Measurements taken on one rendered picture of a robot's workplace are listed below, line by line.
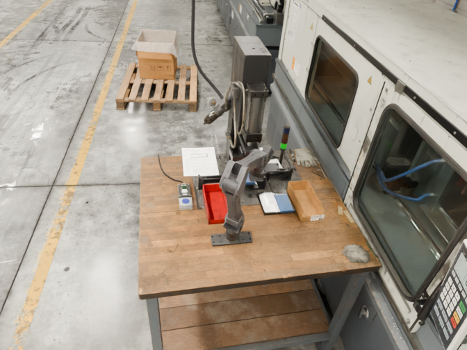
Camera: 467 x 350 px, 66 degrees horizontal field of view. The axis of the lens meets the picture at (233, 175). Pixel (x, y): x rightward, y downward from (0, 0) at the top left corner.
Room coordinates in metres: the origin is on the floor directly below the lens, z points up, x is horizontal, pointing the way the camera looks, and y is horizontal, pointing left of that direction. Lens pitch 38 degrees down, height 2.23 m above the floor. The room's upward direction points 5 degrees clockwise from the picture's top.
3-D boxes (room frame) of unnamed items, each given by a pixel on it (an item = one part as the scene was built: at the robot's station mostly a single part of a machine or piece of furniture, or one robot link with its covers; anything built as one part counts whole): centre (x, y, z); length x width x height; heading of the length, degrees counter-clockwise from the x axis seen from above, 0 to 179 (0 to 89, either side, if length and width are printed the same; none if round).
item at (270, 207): (1.48, -0.24, 0.91); 0.17 x 0.16 x 0.02; 104
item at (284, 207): (1.46, -0.29, 0.93); 0.15 x 0.07 x 0.03; 13
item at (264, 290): (1.46, -0.08, 0.45); 1.12 x 0.99 x 0.90; 104
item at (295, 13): (3.27, -0.40, 1.41); 0.25 x 0.01 x 0.33; 10
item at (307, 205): (1.50, -0.41, 0.93); 0.25 x 0.13 x 0.08; 14
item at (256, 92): (1.62, -0.07, 1.37); 0.11 x 0.09 x 0.30; 104
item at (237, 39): (1.88, -0.01, 1.28); 0.14 x 0.12 x 0.75; 104
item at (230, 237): (1.19, -0.02, 0.94); 0.20 x 0.07 x 0.08; 104
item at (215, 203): (1.41, 0.08, 0.93); 0.25 x 0.12 x 0.06; 14
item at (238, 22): (7.45, -0.09, 0.49); 5.51 x 1.02 x 0.97; 10
